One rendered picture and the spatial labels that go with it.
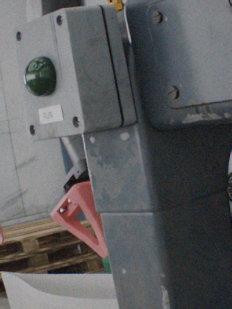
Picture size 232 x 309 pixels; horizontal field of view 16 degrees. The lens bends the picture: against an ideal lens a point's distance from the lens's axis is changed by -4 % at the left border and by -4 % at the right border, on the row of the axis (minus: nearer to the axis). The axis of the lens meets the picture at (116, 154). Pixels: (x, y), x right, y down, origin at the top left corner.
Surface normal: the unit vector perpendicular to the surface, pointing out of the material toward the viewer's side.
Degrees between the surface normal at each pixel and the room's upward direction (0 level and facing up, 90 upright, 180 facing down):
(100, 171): 90
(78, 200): 106
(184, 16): 90
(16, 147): 90
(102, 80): 90
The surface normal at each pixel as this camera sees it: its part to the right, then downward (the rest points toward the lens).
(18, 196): 0.58, -0.04
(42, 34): -0.79, 0.17
